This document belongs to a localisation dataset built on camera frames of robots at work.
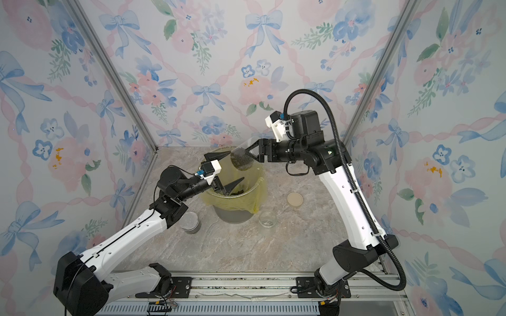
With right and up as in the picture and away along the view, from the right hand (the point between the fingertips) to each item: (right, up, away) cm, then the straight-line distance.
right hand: (256, 150), depth 62 cm
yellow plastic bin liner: (-3, -15, +8) cm, 17 cm away
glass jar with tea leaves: (+5, -29, +30) cm, 42 cm away
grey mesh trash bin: (-11, -28, +30) cm, 43 cm away
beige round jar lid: (+19, -21, +36) cm, 46 cm away
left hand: (-7, -4, +1) cm, 8 cm away
